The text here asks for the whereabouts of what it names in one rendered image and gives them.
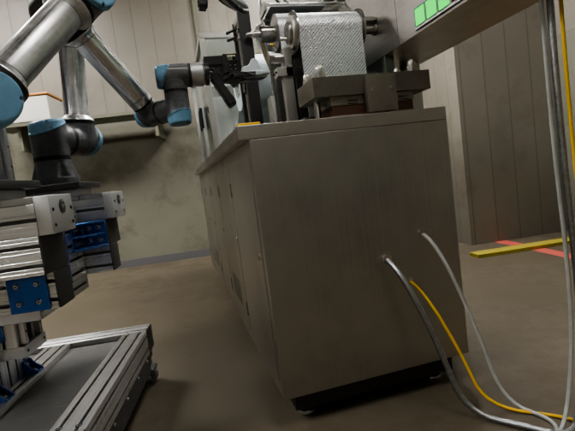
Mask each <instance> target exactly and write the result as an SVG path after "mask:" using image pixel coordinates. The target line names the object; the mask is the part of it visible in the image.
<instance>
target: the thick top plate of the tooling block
mask: <svg viewBox="0 0 575 431"><path fill-rule="evenodd" d="M376 74H395V83H396V91H398V92H403V91H413V95H415V94H418V93H420V92H423V91H425V90H428V89H430V71H429V69H424V70H412V71H399V72H387V73H374V74H350V75H338V76H326V77H314V78H311V79H309V80H308V81H307V82H306V83H304V85H302V86H301V87H300V88H299V89H298V90H297V92H298V99H299V107H300V108H305V107H313V103H315V102H320V103H321V102H323V101H325V100H326V99H328V98H329V97H340V96H351V95H361V94H365V89H364V82H363V77H364V76H366V75H376Z"/></svg>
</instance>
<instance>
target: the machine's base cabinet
mask: <svg viewBox="0 0 575 431"><path fill-rule="evenodd" d="M199 178H200V185H201V194H202V197H203V202H204V208H205V219H206V226H207V232H208V237H209V243H210V244H209V247H210V254H211V260H212V263H213V265H214V267H215V269H216V271H217V273H218V275H219V277H220V279H221V280H222V283H223V285H224V286H225V288H226V290H227V292H228V295H229V296H230V297H231V299H232V301H233V303H234V306H235V308H236V309H237V311H238V312H239V314H240V317H241V319H242V321H243V322H244V324H245V326H246V328H247V330H248V332H249V334H250V335H251V337H252V340H253V342H254V344H255V346H256V347H257V348H258V351H259V353H260V355H261V357H262V359H263V360H264V362H265V364H266V366H267V368H268V370H269V372H270V374H271V376H272V378H273V379H274V381H275V383H276V385H277V387H278V389H279V391H280V393H281V395H282V397H283V398H284V400H288V399H290V400H291V402H292V404H293V406H294V408H295V409H296V410H299V413H300V414H302V415H305V416H309V415H313V414H315V413H316V412H317V406H318V405H319V404H325V403H328V402H331V401H335V400H338V399H343V398H347V397H350V396H353V395H357V394H361V393H366V392H369V391H372V390H376V389H379V388H382V387H388V386H392V385H394V384H398V383H401V382H404V381H410V380H413V379H417V378H420V377H423V378H425V379H426V380H428V381H437V380H439V379H441V377H442V376H441V372H442V371H445V369H444V366H443V364H442V360H441V359H440V357H439V354H438V352H437V350H436V347H435V345H434V343H433V341H432V339H431V337H430V334H429V332H428V330H427V328H426V326H425V325H424V322H423V320H422V318H421V316H420V315H419V313H418V310H417V308H416V306H415V305H414V303H413V302H412V299H411V297H410V296H409V294H408V292H407V290H406V289H405V287H404V286H403V284H402V282H401V281H400V279H399V277H398V276H397V274H396V273H395V272H394V271H393V270H392V268H391V267H390V266H389V265H388V264H386V263H383V262H382V255H384V254H389V255H390V256H391V257H392V261H393V262H394V263H395V264H396V265H397V266H398V268H399V269H400V271H401V272H402V273H403V275H404V276H405V277H406V278H407V277H412V278H413V279H414V283H415V284H416V285H418V287H419V288H420V289H421V290H422V291H423V292H424V293H425V295H426V296H427V297H428V298H429V300H430V302H431V303H432V304H433V305H434V306H435V308H436V310H437V311H438V313H439V314H440V316H441V317H442V320H443V321H444V322H445V324H446V325H447V327H448V329H449V331H450V333H451V334H452V336H453V338H454V339H455V341H456V343H457V345H458V347H459V348H460V350H461V352H462V354H464V353H467V352H469V350H468V341H467V332H466V323H465V306H464V305H463V303H462V300H461V298H460V296H459V294H458V291H457V289H456V287H455V285H454V283H453V281H452V278H451V276H450V274H449V273H448V271H447V269H446V267H445V265H444V263H443V261H442V260H441V258H440V256H439V255H438V253H437V252H436V250H435V248H434V247H433V246H432V244H431V243H430V242H429V241H428V240H427V239H426V238H425V237H421V236H419V235H418V230H419V229H424V230H426V232H427V235H428V236H429V237H430V238H431V239H432V240H433V241H434V242H435V243H436V245H437V246H438V248H439V249H440V251H441V252H442V255H443V256H444V257H445V259H446V260H447V262H448V265H449V267H450V269H451V270H452V271H453V274H454V276H455V279H456V281H457V282H458V284H459V287H460V289H461V291H462V293H463V287H462V278H461V269H460V259H459V242H458V234H457V224H456V215H455V206H454V196H453V179H452V170H451V161H450V152H449V143H448V125H447V120H438V121H421V122H413V123H405V124H397V125H388V126H380V127H364V128H356V129H347V130H339V131H331V132H322V133H307V134H298V135H290V136H281V137H273V138H265V139H250V140H248V141H247V142H246V143H244V144H243V145H242V146H241V147H239V148H238V149H236V150H235V151H233V152H232V153H230V154H229V155H228V156H226V157H224V158H223V159H222V160H221V161H220V162H218V163H216V164H215V165H214V166H212V167H211V168H209V169H208V170H206V171H205V172H203V173H202V174H201V175H200V176H199ZM410 285H411V287H412V289H413V291H414V292H415V294H416V296H417V297H418V300H419V302H420V304H421V305H422V307H423V309H424V312H425V314H426V316H427V317H428V319H429V321H430V324H431V326H432V327H433V329H434V331H435V333H436V336H437V338H438V339H439V342H440V344H441V346H442V349H443V351H444V353H445V355H446V357H447V360H448V363H449V365H450V367H451V369H452V368H453V365H452V357H454V356H458V355H459V353H458V351H457V350H456V348H455V346H454V344H453V341H452V340H451V339H450V337H449V335H448V333H447V331H446V330H445V328H444V327H443V326H442V323H441V322H440V320H439V318H438V317H437V315H436V313H435V312H434V311H433V310H432V308H431V307H430V305H429V304H428V302H427V301H426V299H425V298H424V297H423V295H422V294H421V293H420V292H419V291H418V289H417V288H416V287H415V286H413V285H412V284H410Z"/></svg>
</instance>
